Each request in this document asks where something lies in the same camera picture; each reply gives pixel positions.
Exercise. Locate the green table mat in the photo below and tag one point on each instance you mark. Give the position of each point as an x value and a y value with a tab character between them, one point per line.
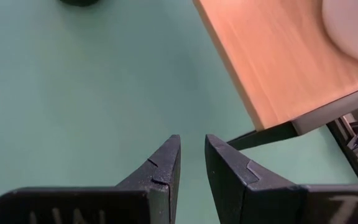
73	93

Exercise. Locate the white mug olive green inside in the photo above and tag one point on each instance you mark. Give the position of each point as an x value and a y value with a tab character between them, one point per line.
353	28

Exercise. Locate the wooden shelf riser black legs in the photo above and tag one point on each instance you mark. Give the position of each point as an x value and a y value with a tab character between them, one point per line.
275	62

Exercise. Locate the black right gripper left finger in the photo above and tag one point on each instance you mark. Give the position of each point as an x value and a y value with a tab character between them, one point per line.
154	186

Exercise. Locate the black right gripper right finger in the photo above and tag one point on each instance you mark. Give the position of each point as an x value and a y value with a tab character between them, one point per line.
235	186

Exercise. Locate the dark blue mug teal inside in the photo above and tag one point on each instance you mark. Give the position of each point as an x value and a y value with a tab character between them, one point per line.
79	2

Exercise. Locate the black metal table frame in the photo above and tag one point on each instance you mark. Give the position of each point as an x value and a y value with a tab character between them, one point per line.
350	146

